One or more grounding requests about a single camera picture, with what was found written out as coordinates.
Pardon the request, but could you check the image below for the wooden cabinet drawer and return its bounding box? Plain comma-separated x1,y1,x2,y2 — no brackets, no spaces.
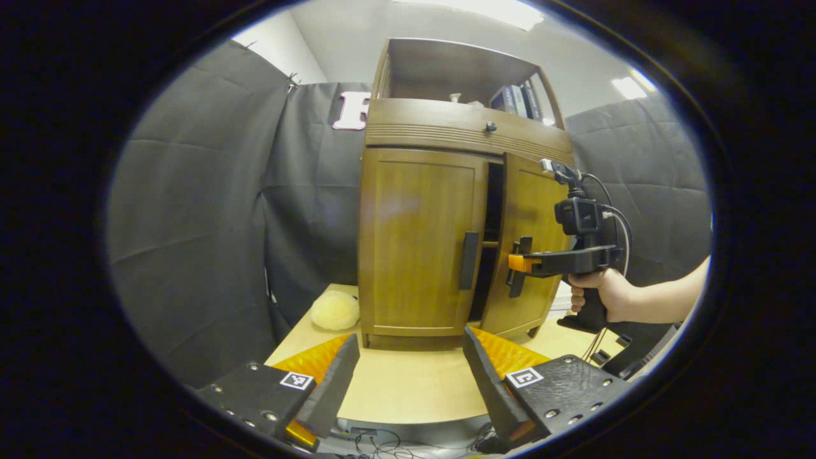
365,98,568,150

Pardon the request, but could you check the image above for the wooden double-door shoe cabinet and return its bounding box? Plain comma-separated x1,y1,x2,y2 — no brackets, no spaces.
357,37,578,350

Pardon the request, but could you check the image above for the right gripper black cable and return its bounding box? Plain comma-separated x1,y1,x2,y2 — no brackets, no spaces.
581,172,634,278

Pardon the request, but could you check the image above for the yellow round plush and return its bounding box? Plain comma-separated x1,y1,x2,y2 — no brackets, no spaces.
310,290,361,331

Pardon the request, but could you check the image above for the small ceiling light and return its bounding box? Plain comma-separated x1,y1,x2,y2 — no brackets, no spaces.
611,69,657,101

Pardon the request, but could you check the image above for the black backdrop cloth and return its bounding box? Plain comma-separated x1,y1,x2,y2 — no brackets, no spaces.
105,40,711,390

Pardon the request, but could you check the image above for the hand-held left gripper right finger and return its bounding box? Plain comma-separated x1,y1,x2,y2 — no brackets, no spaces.
463,326,632,450

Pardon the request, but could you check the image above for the wooden cabinet door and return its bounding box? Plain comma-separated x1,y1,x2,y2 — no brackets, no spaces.
479,152,574,339
358,148,490,337

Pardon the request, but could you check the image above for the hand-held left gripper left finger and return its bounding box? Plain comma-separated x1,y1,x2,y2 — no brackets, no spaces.
194,333,361,450

